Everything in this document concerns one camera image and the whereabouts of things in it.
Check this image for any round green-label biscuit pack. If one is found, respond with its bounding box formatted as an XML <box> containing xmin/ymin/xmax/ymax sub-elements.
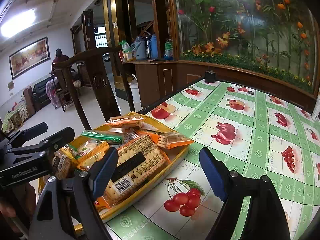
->
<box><xmin>74</xmin><ymin>139</ymin><xmax>102</xmax><ymax>159</ymax></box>

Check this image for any yellow white foam tray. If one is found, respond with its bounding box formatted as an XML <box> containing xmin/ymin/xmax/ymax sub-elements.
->
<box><xmin>53</xmin><ymin>112</ymin><xmax>193</xmax><ymax>222</ymax></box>

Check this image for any small orange cracker pack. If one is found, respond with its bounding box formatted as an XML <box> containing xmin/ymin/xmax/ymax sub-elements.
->
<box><xmin>106</xmin><ymin>115</ymin><xmax>144</xmax><ymax>128</ymax></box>

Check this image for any large orange cracker pack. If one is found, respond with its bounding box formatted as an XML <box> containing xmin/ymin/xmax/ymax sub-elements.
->
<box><xmin>103</xmin><ymin>134</ymin><xmax>171</xmax><ymax>209</ymax></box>

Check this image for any green-end sesame cracker pack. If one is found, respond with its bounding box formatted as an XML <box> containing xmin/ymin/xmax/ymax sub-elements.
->
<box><xmin>136</xmin><ymin>129</ymin><xmax>194</xmax><ymax>150</ymax></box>

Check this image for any orange salty cheese biscuit pack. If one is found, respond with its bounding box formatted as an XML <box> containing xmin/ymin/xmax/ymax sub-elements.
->
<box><xmin>76</xmin><ymin>141</ymin><xmax>110</xmax><ymax>171</ymax></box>

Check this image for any yellow green cracker pack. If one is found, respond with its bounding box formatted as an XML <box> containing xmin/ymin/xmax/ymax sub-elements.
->
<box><xmin>81</xmin><ymin>130</ymin><xmax>124</xmax><ymax>145</ymax></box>

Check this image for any clear cookie bag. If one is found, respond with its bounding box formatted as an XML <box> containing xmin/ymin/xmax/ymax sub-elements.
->
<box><xmin>123</xmin><ymin>127</ymin><xmax>139</xmax><ymax>145</ymax></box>

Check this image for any person left hand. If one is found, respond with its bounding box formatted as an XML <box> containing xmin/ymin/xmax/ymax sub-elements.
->
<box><xmin>1</xmin><ymin>182</ymin><xmax>36</xmax><ymax>236</ymax></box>

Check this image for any wooden chair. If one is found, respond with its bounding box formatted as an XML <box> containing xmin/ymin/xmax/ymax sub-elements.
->
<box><xmin>53</xmin><ymin>45</ymin><xmax>135</xmax><ymax>130</ymax></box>

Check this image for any person in background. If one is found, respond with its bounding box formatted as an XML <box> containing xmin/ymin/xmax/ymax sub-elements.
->
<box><xmin>52</xmin><ymin>48</ymin><xmax>69</xmax><ymax>72</ymax></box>

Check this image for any white bucket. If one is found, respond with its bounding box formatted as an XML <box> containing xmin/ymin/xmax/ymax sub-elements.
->
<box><xmin>129</xmin><ymin>74</ymin><xmax>141</xmax><ymax>103</ymax></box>

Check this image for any white spray bottle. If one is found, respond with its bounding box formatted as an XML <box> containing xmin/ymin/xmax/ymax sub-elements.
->
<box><xmin>311</xmin><ymin>95</ymin><xmax>320</xmax><ymax>121</ymax></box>

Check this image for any wooden sideboard cabinet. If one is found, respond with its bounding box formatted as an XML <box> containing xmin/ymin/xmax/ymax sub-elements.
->
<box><xmin>122</xmin><ymin>60</ymin><xmax>181</xmax><ymax>108</ymax></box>

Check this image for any grey kettle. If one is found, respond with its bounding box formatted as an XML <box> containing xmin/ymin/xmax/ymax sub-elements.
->
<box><xmin>131</xmin><ymin>36</ymin><xmax>146</xmax><ymax>60</ymax></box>

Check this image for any small black table object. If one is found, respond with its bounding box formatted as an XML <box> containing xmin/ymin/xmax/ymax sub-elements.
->
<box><xmin>204</xmin><ymin>70</ymin><xmax>216</xmax><ymax>83</ymax></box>

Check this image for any blue thermos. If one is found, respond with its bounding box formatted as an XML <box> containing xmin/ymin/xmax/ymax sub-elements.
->
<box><xmin>149</xmin><ymin>34</ymin><xmax>158</xmax><ymax>59</ymax></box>

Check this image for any framed wall painting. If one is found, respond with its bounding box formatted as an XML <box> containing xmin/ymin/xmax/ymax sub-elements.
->
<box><xmin>9</xmin><ymin>36</ymin><xmax>50</xmax><ymax>80</ymax></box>

